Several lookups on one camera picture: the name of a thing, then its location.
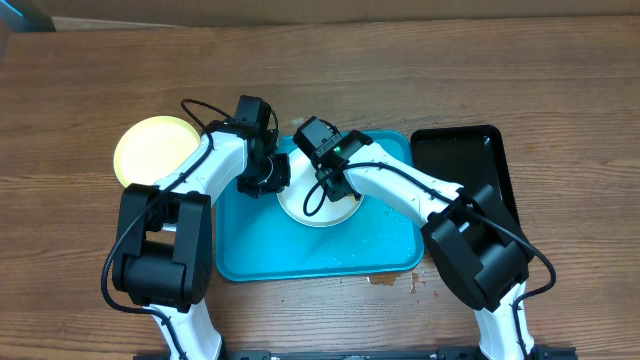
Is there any white plate with stain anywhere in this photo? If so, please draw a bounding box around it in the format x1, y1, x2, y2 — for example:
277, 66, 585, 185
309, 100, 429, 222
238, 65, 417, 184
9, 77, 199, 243
276, 147, 365, 229

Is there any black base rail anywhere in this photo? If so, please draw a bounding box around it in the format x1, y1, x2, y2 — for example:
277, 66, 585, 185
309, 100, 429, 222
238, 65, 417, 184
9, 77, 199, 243
132, 345, 579, 360

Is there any teal plastic tray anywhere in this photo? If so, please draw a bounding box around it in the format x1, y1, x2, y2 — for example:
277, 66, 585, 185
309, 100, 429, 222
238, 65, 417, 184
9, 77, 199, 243
215, 129, 425, 283

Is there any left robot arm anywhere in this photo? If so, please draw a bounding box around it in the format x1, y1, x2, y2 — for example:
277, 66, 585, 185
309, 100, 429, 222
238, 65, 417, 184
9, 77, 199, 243
101, 95, 290, 359

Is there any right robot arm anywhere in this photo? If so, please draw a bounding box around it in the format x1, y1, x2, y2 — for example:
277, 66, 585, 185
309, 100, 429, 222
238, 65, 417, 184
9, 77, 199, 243
293, 117, 534, 359

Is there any yellow green plate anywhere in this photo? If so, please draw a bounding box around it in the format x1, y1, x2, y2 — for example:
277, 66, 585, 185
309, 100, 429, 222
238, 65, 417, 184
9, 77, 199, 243
113, 116, 200, 187

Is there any black water tray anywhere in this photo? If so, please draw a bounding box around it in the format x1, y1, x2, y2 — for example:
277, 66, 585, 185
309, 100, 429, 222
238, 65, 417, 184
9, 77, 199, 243
410, 125, 520, 224

